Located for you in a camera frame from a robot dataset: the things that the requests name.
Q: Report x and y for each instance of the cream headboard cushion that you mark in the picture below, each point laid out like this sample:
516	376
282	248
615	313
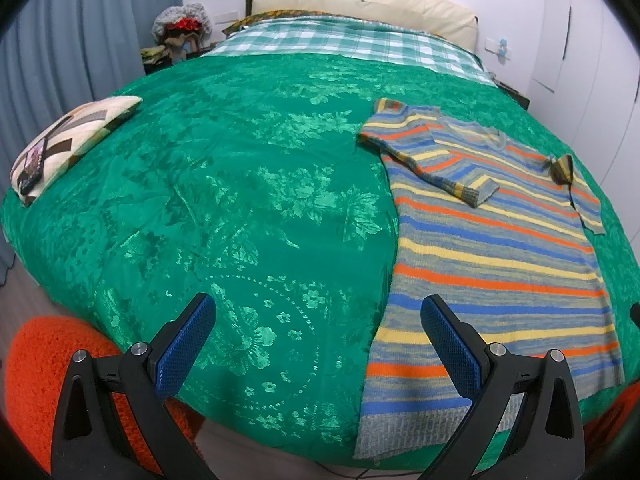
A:
360	0

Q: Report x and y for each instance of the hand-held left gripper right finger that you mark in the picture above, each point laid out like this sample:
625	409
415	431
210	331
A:
450	345

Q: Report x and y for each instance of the white wardrobe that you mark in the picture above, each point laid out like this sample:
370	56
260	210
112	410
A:
590	60

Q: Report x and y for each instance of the orange knitted cloth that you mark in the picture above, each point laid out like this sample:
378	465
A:
45	350

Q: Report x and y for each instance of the pile of folded cloths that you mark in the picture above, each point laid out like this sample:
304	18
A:
155	57

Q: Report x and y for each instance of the yellow patterned pillow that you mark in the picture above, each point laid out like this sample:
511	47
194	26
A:
260	19

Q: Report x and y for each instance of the striped knitted sweater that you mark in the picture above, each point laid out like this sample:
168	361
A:
490	260

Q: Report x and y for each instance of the geometric patterned cushion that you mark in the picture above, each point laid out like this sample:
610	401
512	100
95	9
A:
85	130

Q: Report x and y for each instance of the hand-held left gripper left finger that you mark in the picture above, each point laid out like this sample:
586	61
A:
185	345

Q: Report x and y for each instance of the blue-grey curtain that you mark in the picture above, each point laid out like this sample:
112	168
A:
75	50

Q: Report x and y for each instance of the white wall socket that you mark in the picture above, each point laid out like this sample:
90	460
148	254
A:
492	46

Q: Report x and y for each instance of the green floral bedspread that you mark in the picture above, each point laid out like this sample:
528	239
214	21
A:
225	210

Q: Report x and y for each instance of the red flower decoration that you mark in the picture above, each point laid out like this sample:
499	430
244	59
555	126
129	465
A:
184	25

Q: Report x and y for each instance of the dark wooden nightstand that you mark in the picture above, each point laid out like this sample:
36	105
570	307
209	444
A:
517	97

